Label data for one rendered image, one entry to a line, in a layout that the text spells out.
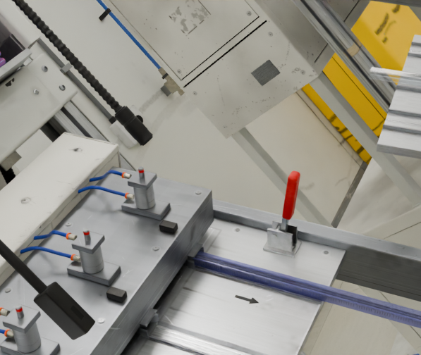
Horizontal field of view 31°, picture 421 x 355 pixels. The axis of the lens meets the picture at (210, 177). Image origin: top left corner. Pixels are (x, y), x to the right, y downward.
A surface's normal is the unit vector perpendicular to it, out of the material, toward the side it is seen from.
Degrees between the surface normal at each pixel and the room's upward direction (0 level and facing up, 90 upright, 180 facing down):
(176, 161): 90
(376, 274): 90
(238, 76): 90
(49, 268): 43
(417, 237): 90
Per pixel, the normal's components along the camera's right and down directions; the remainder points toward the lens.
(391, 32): 0.62, -0.40
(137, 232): -0.06, -0.80
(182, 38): -0.42, 0.55
